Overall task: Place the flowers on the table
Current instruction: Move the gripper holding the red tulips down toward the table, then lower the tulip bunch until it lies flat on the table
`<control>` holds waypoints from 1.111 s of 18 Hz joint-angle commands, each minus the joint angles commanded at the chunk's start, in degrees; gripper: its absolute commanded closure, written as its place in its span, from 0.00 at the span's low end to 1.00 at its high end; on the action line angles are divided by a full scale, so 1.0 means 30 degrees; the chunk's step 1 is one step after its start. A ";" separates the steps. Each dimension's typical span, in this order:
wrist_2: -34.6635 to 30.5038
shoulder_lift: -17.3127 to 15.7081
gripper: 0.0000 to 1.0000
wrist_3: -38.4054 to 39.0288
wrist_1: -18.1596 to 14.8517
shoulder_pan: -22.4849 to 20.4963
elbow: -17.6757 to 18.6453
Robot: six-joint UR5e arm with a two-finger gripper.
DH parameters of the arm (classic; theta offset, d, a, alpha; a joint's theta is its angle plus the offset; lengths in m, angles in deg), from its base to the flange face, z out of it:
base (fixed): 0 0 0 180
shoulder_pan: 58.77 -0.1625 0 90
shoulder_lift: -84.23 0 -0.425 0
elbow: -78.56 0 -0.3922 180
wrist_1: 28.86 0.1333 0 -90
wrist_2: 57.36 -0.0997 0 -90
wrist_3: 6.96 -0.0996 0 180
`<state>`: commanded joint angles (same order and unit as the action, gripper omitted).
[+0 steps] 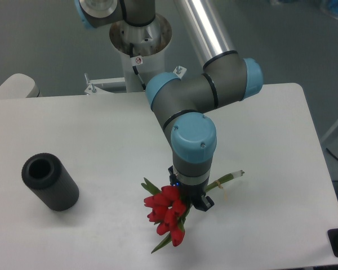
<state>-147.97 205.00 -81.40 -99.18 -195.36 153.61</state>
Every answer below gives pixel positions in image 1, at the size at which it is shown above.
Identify blue items in clear bag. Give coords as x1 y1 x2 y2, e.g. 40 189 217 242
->
320 0 338 20

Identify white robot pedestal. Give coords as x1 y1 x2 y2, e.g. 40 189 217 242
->
109 13 172 92

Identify white chair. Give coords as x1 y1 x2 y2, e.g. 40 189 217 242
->
0 73 42 100

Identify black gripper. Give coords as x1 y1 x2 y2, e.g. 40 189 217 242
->
168 166 215 212

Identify black cable on floor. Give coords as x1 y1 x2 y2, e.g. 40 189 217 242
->
326 147 338 167

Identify white metal mounting bracket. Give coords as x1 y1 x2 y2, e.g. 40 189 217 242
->
83 65 186 96

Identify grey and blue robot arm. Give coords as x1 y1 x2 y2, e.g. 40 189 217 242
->
75 1 263 211

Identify red tulip bouquet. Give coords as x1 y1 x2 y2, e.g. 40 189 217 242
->
141 169 246 254

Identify black ribbed cylindrical vase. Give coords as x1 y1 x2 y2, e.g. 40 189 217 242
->
21 153 79 212

